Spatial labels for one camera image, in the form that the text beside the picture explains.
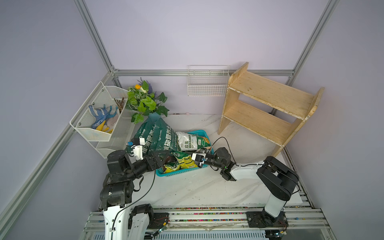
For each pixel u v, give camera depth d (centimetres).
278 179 48
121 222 41
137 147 58
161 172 84
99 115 72
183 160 76
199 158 64
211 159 72
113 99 86
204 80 108
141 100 79
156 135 79
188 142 86
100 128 71
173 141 80
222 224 73
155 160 54
